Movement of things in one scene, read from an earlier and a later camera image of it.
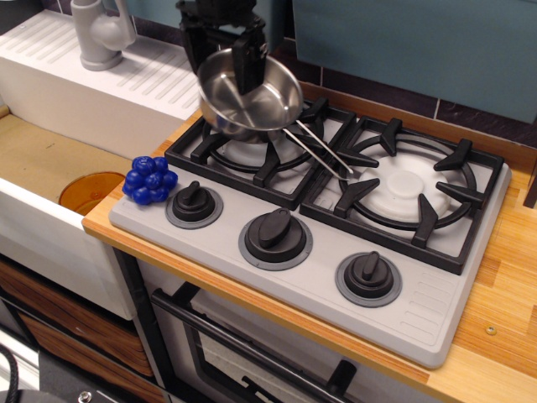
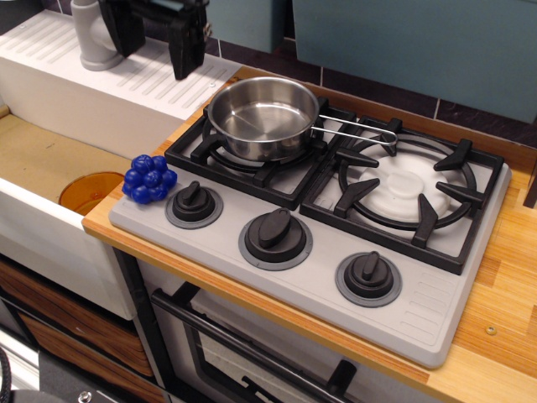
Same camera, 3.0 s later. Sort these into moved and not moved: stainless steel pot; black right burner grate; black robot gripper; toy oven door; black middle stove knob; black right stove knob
Moved: black robot gripper; stainless steel pot
Not moved: black right stove knob; toy oven door; black middle stove knob; black right burner grate
